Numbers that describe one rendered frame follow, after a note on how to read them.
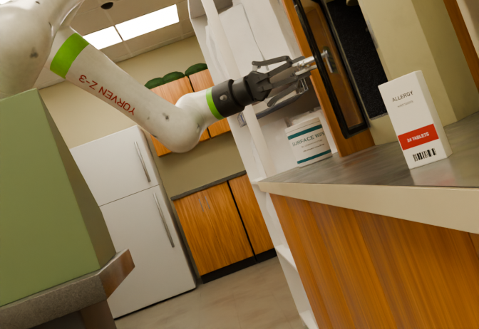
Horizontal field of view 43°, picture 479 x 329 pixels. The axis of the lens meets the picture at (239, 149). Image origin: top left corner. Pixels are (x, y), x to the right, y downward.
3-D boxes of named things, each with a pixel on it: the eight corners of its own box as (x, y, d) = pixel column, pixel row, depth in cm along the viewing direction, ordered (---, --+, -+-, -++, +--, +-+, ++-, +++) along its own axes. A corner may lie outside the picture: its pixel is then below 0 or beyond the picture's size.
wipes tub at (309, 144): (328, 156, 223) (314, 118, 223) (336, 154, 210) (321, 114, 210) (296, 168, 222) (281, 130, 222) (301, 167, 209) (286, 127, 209)
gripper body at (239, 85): (239, 109, 158) (270, 96, 154) (227, 79, 158) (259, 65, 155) (249, 108, 165) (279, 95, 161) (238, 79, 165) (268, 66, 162)
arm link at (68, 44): (16, 1, 143) (40, -7, 154) (-5, 45, 148) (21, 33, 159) (80, 46, 144) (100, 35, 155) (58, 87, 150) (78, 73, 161)
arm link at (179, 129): (98, 38, 155) (80, 71, 160) (78, 51, 145) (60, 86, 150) (214, 119, 158) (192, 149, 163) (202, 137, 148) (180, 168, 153)
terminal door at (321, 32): (368, 129, 170) (318, -3, 171) (347, 139, 142) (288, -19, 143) (366, 130, 171) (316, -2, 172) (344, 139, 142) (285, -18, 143)
